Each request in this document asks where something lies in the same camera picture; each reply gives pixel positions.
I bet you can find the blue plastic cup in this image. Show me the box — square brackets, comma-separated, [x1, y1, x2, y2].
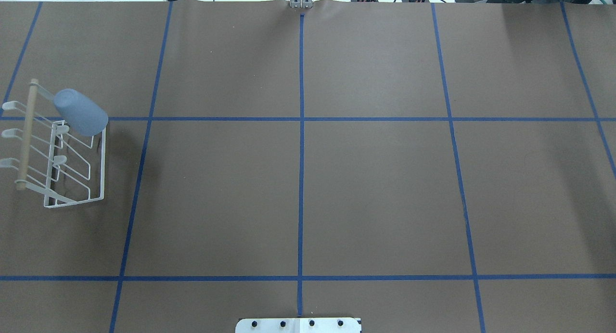
[52, 88, 109, 137]

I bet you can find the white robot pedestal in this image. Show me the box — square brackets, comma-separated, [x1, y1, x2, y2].
[235, 317, 362, 333]

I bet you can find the white wire cup holder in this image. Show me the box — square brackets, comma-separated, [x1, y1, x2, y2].
[1, 78, 109, 208]

